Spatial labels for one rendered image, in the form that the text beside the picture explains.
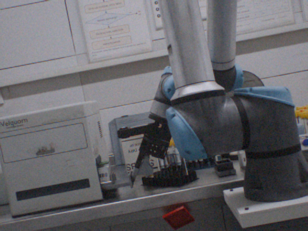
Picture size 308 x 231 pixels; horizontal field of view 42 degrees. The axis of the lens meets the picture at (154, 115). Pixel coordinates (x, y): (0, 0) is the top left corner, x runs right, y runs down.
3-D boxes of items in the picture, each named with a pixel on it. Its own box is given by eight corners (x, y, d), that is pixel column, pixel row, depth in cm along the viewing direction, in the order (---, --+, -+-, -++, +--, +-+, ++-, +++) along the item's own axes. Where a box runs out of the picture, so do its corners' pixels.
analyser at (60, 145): (10, 218, 119) (-11, 119, 117) (38, 194, 146) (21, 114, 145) (113, 199, 118) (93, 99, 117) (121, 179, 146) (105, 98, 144)
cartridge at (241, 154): (242, 170, 124) (238, 149, 123) (240, 167, 128) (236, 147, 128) (256, 168, 124) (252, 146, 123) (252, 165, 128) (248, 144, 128)
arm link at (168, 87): (205, 69, 106) (196, 69, 116) (163, 76, 104) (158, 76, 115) (209, 98, 106) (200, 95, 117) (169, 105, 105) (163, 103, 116)
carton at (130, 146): (126, 177, 147) (118, 137, 146) (131, 164, 176) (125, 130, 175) (192, 165, 147) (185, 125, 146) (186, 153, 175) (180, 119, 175)
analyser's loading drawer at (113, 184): (65, 201, 119) (61, 183, 119) (70, 194, 126) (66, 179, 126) (132, 188, 119) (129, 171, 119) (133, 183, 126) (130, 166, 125)
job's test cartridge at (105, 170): (98, 187, 120) (94, 166, 120) (100, 183, 125) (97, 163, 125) (111, 184, 120) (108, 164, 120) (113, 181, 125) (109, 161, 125)
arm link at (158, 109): (153, 99, 117) (153, 99, 125) (148, 114, 117) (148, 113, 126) (177, 108, 117) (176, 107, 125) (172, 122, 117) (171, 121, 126)
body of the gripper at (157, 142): (163, 162, 118) (176, 124, 117) (135, 152, 118) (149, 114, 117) (163, 158, 126) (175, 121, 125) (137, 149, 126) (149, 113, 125)
